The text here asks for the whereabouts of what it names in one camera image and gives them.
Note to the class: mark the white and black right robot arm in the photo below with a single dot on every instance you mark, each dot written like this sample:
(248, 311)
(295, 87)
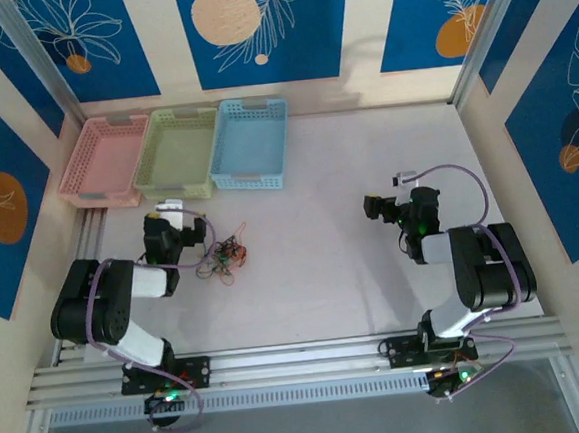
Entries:
(474, 272)

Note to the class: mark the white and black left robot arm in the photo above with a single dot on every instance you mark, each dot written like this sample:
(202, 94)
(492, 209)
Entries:
(116, 310)

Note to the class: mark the green plastic basket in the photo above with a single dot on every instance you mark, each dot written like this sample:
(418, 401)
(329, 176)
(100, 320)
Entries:
(176, 150)

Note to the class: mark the blue plastic basket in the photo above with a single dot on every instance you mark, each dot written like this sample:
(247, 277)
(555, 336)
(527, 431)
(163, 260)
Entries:
(251, 139)

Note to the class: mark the pink plastic basket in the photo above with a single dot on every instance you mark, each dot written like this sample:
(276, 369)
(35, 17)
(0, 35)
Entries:
(99, 161)

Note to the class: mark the aluminium mounting rails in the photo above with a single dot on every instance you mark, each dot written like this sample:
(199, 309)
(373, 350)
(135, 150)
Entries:
(305, 358)

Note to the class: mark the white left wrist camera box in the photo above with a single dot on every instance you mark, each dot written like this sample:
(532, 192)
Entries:
(171, 208)

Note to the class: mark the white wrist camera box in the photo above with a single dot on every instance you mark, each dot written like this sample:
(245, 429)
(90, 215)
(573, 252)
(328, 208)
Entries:
(407, 177)
(171, 208)

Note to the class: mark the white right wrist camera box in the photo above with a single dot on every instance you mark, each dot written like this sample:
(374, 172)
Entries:
(407, 177)

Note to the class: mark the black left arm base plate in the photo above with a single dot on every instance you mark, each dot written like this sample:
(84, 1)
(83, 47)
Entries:
(196, 371)

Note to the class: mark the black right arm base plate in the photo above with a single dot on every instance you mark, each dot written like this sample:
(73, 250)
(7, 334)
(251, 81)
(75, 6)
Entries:
(403, 350)

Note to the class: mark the aluminium corner post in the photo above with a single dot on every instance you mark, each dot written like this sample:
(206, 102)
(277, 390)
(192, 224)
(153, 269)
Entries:
(485, 25)
(36, 51)

